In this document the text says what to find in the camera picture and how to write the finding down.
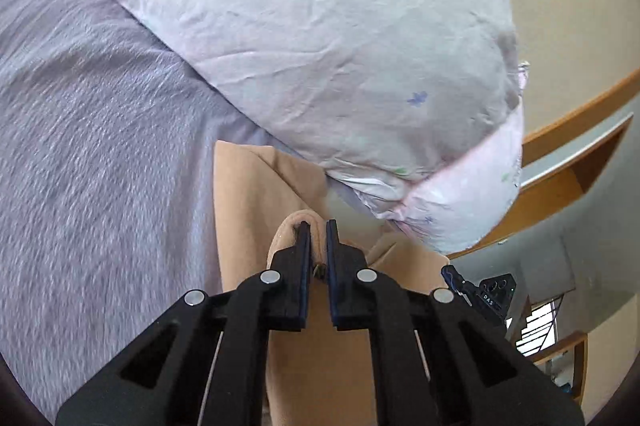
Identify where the tan fleece long-sleeve shirt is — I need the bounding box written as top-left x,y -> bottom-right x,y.
211,139 -> 452,426

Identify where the wooden glass-panel headboard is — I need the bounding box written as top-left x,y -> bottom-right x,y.
449,72 -> 639,259

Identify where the left floral white pillow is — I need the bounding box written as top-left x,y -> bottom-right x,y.
115,0 -> 526,254

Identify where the lavender textured bed sheet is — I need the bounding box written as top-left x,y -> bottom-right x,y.
1,0 -> 273,420

